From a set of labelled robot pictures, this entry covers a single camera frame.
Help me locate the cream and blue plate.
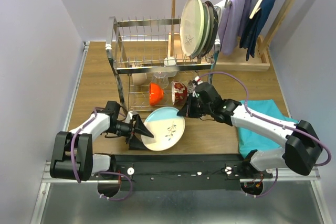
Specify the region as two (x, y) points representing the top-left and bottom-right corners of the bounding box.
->
(141, 106), (185, 151)

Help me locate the metal two-tier dish rack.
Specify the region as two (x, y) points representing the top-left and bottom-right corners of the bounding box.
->
(105, 16), (220, 111)

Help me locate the purple cable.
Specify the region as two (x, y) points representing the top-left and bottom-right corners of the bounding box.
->
(70, 106), (135, 201)
(198, 71), (332, 198)

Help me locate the teal flower plate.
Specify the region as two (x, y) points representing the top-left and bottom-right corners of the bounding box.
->
(202, 1), (214, 57)

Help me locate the red rimmed white plate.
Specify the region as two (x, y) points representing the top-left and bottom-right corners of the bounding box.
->
(207, 1), (218, 53)

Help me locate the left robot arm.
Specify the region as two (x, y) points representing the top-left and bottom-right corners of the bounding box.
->
(49, 101), (154, 183)

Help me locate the pale green plate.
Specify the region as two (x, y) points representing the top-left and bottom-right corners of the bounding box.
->
(180, 0), (210, 59)

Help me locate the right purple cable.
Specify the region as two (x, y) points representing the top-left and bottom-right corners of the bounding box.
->
(198, 71), (332, 198)

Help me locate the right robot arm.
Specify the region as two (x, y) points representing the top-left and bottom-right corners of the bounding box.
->
(177, 82), (323, 178)

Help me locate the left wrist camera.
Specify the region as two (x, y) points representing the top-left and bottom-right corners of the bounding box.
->
(124, 111), (139, 124)

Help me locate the clear plastic cup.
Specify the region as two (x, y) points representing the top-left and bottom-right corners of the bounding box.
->
(152, 72), (169, 89)

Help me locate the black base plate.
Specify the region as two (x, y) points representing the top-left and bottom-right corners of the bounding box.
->
(86, 153), (279, 193)

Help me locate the teal cloth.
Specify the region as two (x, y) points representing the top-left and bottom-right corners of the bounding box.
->
(232, 100), (298, 157)

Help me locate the orange bowl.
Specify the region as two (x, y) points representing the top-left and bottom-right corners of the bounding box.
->
(149, 82), (164, 106)

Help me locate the lavender towel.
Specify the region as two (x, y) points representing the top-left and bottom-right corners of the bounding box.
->
(218, 0), (250, 55)

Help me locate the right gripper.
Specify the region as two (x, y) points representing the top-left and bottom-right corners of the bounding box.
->
(177, 93), (212, 119)

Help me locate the wooden clothes rack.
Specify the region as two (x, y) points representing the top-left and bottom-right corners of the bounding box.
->
(167, 0), (296, 72)

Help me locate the navy blue garment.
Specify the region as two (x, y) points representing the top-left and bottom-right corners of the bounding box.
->
(239, 0), (276, 61)

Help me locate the white cloth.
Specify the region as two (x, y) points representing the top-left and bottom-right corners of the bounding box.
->
(214, 0), (230, 19)

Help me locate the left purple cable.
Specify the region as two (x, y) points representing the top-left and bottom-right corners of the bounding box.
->
(70, 106), (135, 201)

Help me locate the patterned small bowl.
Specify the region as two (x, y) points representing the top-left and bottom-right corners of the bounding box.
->
(187, 80), (197, 98)

